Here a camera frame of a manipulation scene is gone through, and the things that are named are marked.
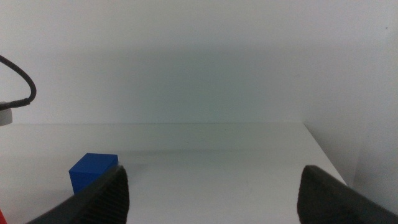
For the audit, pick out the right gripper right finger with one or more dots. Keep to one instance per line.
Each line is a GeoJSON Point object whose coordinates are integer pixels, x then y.
{"type": "Point", "coordinates": [326, 202]}

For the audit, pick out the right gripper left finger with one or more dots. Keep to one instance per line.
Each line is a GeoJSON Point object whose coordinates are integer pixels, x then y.
{"type": "Point", "coordinates": [102, 202]}

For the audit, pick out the blue cube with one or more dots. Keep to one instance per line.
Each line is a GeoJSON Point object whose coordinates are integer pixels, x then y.
{"type": "Point", "coordinates": [90, 169]}

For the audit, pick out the red cube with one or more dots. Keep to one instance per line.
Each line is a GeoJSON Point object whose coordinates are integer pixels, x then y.
{"type": "Point", "coordinates": [2, 219]}

